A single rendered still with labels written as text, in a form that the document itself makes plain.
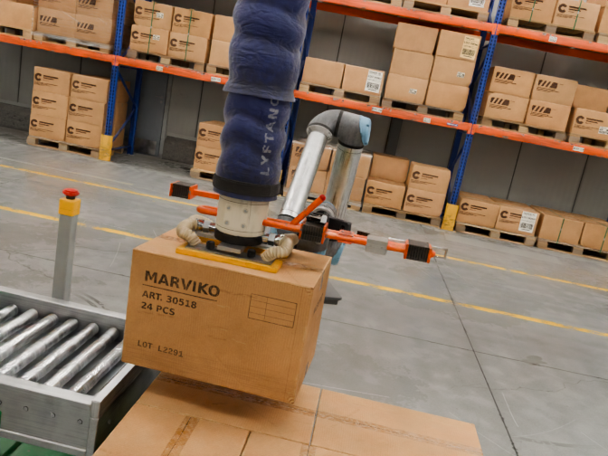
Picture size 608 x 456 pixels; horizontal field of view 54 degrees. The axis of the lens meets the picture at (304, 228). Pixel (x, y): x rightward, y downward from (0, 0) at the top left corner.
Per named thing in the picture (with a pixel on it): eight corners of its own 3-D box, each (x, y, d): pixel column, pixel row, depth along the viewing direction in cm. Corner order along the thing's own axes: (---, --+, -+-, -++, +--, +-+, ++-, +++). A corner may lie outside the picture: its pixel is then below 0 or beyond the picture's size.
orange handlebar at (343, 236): (163, 208, 205) (165, 198, 204) (192, 195, 234) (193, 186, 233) (434, 261, 195) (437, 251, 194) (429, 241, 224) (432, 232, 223)
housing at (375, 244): (364, 251, 197) (366, 238, 196) (365, 246, 204) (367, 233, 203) (385, 255, 196) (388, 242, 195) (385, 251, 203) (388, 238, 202)
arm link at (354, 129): (308, 247, 300) (342, 105, 263) (342, 257, 298) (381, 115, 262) (301, 262, 287) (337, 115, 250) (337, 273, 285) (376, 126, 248)
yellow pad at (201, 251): (175, 253, 195) (176, 239, 194) (185, 246, 205) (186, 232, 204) (276, 274, 191) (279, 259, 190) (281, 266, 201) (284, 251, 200)
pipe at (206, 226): (178, 242, 196) (180, 224, 195) (202, 226, 220) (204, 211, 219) (279, 261, 193) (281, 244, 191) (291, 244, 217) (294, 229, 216)
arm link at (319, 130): (316, 97, 258) (265, 232, 230) (344, 105, 257) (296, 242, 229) (315, 113, 269) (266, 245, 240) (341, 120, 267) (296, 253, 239)
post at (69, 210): (39, 403, 283) (59, 198, 261) (47, 396, 289) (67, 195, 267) (52, 406, 282) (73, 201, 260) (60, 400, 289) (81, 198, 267)
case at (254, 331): (120, 361, 202) (132, 248, 193) (168, 320, 240) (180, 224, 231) (293, 404, 193) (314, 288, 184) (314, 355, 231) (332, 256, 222)
